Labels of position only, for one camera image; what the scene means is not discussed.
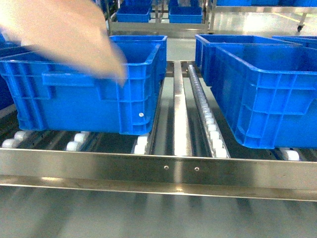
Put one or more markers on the beige plastic scoop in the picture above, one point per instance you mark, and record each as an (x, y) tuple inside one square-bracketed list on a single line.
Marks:
[(73, 32)]

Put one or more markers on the stainless steel shelf rack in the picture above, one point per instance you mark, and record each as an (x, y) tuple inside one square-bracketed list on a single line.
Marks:
[(177, 159)]

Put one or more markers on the blue plastic tray left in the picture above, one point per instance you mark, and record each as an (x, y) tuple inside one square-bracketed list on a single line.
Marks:
[(52, 96)]

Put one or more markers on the blue plastic tray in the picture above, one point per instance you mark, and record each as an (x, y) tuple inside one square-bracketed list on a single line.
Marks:
[(52, 96), (268, 94)]

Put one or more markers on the blue plastic tray right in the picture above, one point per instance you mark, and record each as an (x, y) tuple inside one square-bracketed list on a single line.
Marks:
[(268, 94)]

